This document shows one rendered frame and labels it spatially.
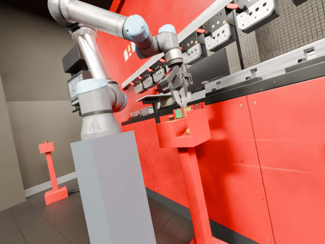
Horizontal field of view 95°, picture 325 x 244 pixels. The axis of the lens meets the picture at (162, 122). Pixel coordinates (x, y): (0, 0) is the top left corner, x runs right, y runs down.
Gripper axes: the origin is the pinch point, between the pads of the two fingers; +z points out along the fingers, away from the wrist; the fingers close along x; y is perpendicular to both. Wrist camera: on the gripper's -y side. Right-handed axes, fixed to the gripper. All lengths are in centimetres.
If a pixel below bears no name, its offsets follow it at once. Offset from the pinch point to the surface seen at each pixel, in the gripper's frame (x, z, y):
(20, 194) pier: 281, 66, -67
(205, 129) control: -4.9, 13.2, 6.0
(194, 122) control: -4.9, 8.2, -1.5
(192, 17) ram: 5, -54, 41
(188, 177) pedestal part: 4.9, 33.6, -3.1
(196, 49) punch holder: 7, -33, 38
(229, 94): -13.3, 0.6, 21.8
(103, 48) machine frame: 135, -98, 50
